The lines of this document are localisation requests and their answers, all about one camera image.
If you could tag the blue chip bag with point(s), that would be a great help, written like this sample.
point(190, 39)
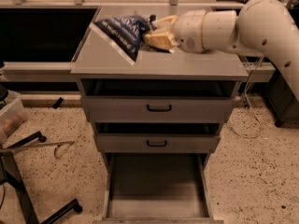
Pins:
point(126, 32)

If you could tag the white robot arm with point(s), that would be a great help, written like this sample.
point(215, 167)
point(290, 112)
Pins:
point(260, 28)

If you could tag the grey drawer cabinet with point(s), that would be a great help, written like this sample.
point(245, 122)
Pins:
point(98, 57)

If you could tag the small black floor object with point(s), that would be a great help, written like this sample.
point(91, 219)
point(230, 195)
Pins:
point(58, 103)

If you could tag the thin metal rod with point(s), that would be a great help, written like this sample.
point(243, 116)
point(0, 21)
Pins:
point(3, 151)

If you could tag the grey drawer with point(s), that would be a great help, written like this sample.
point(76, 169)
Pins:
point(156, 137)
point(156, 189)
point(145, 100)

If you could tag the dark grey side cabinet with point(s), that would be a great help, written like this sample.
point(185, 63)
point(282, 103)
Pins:
point(280, 99)

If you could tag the clear plastic storage bin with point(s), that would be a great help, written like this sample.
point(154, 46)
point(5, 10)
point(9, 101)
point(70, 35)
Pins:
point(12, 115)

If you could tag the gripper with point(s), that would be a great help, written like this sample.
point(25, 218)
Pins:
point(188, 31)

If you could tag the middle grey drawer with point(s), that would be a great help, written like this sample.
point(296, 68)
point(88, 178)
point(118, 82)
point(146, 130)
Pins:
point(156, 137)

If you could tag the top grey drawer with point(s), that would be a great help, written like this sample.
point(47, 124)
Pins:
point(145, 100)

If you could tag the bottom grey drawer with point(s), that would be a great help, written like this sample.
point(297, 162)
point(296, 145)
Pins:
point(156, 189)

